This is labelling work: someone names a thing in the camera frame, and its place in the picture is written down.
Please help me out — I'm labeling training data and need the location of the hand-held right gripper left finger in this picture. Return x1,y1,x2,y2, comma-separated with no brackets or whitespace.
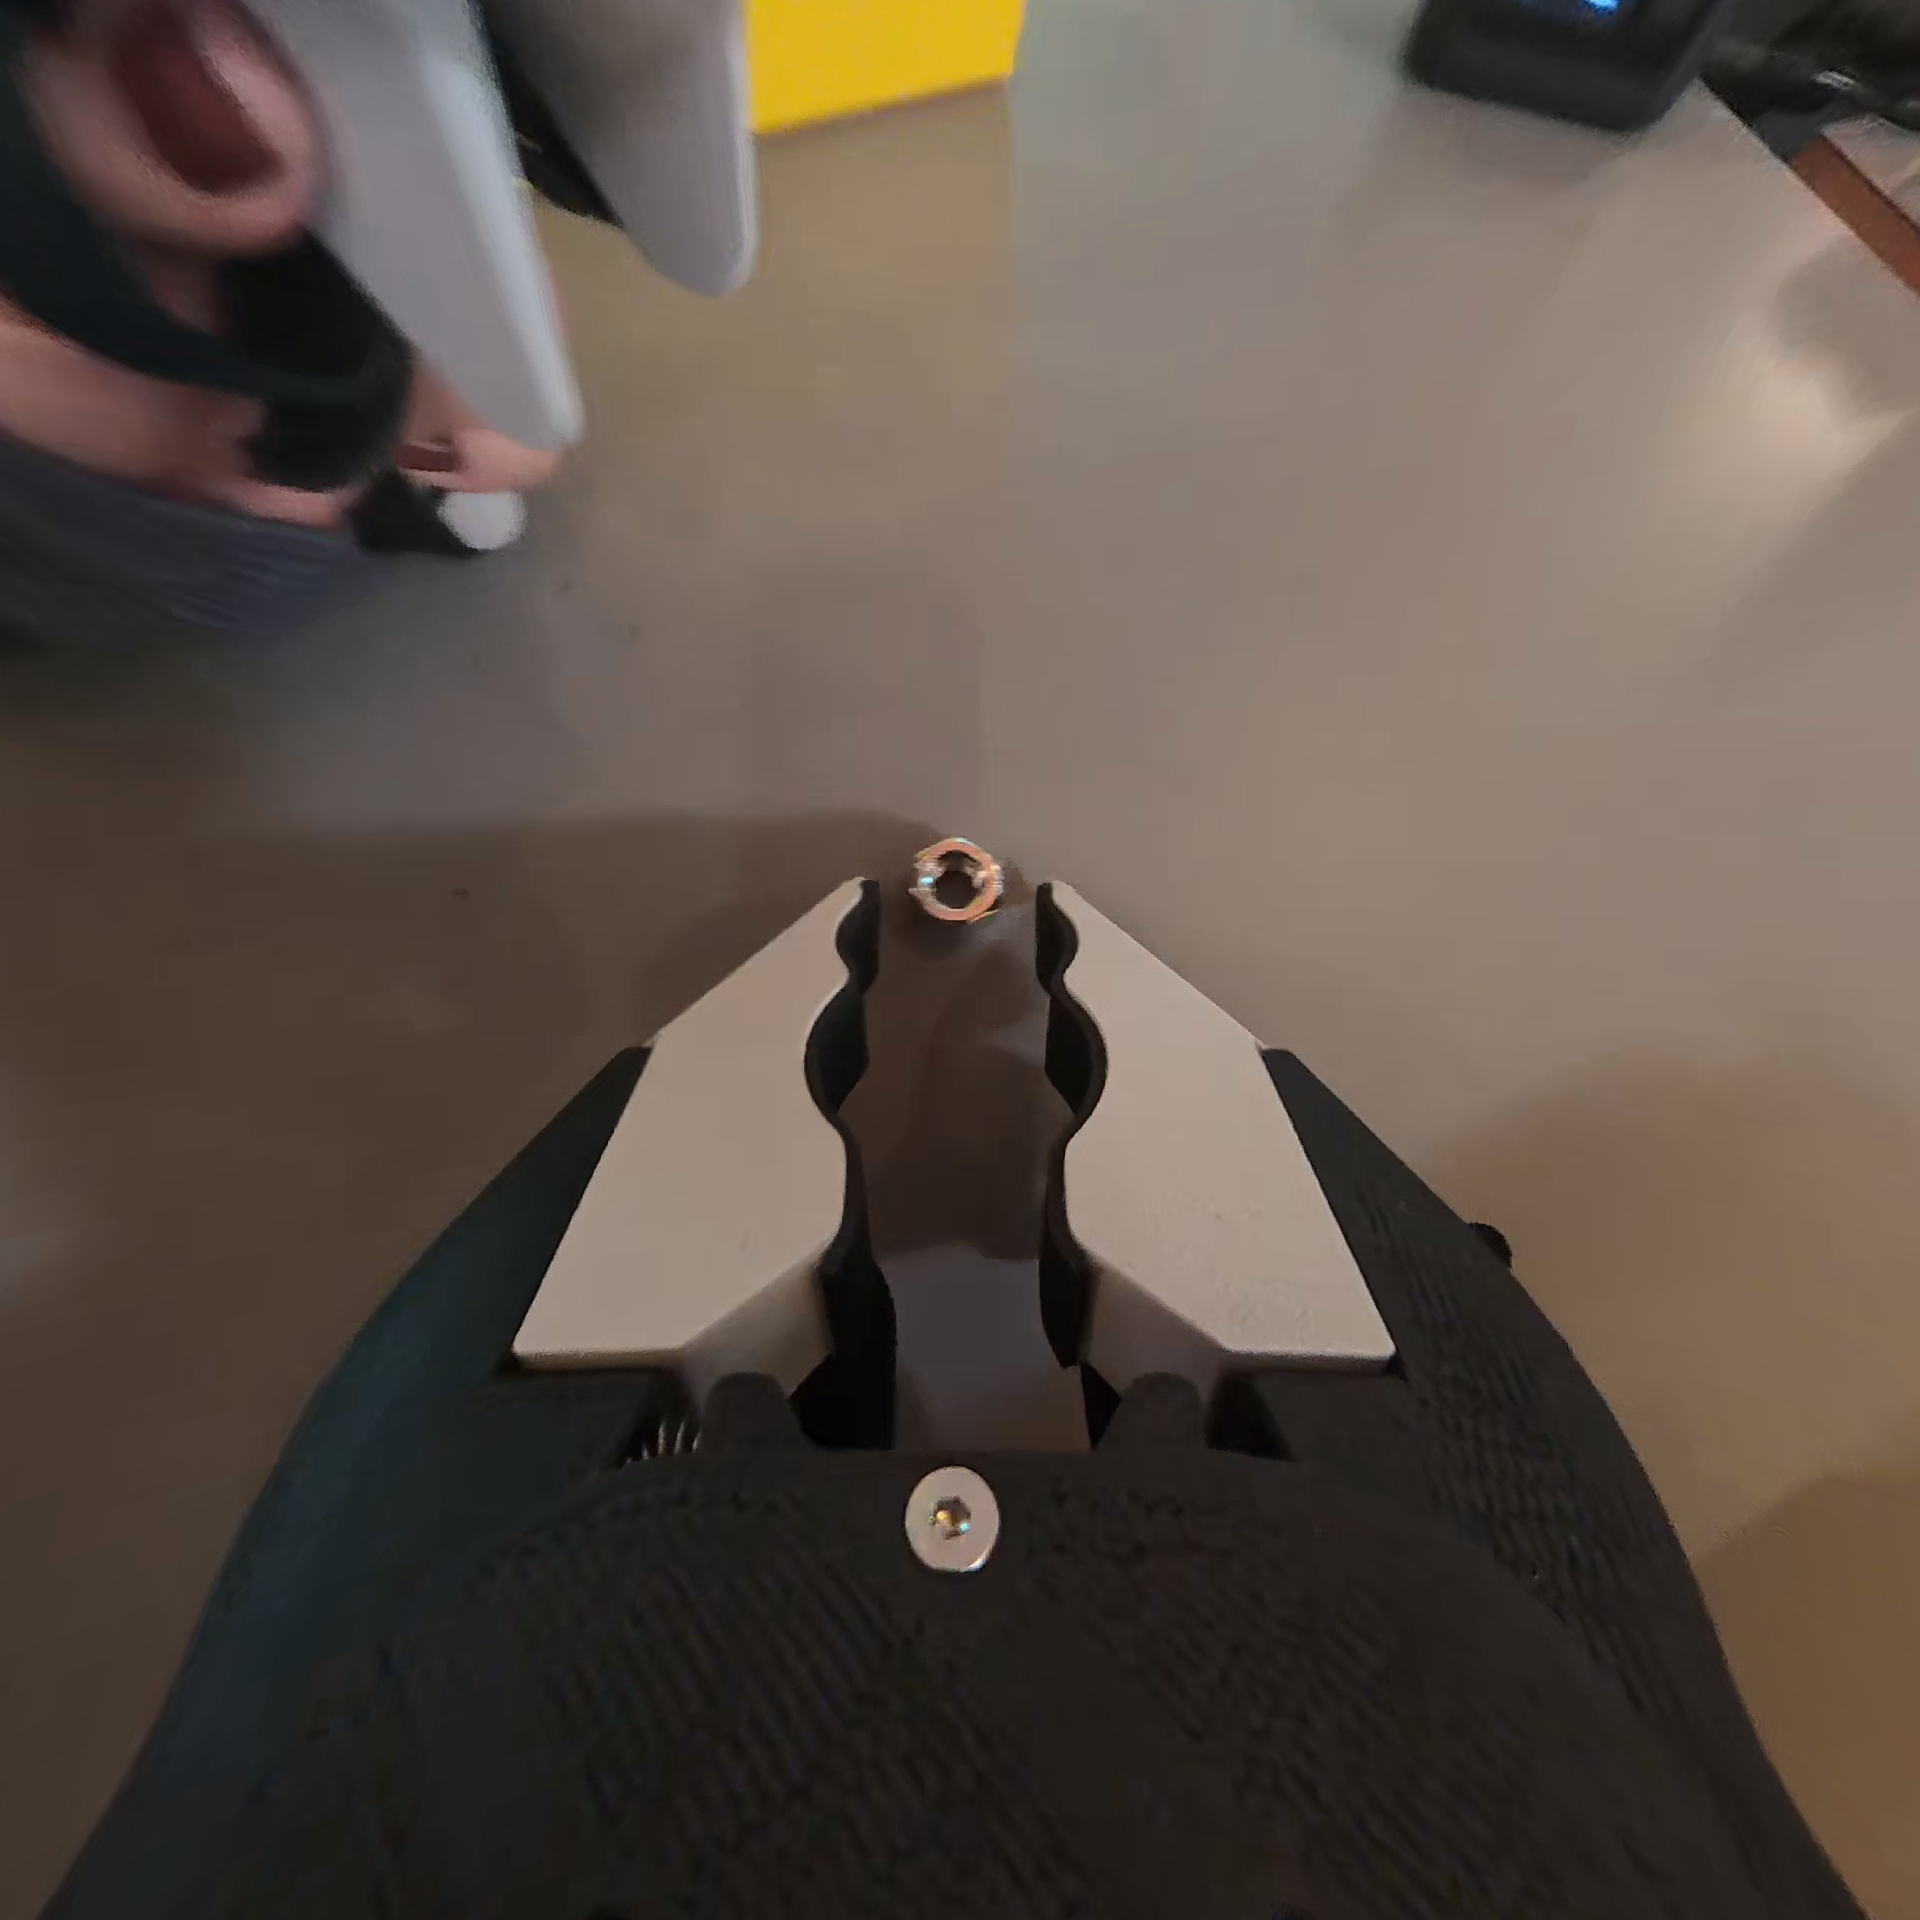
509,877,904,1444

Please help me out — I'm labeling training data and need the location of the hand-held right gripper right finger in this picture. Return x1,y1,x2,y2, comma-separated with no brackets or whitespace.
1032,879,1401,1434

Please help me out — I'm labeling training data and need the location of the silver metal nut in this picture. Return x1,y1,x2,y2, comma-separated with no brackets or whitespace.
909,838,1007,926

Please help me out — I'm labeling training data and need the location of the person's left forearm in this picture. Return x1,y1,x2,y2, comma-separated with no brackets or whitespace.
0,435,385,650

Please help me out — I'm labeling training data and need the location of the person's left hand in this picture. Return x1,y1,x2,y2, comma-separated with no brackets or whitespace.
0,0,565,528

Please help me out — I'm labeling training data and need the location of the yellow plastic bin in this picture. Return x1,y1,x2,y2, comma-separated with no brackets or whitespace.
745,0,1032,136

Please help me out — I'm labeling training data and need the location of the black electronic device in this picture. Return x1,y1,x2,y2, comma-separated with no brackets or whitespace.
1408,0,1731,135

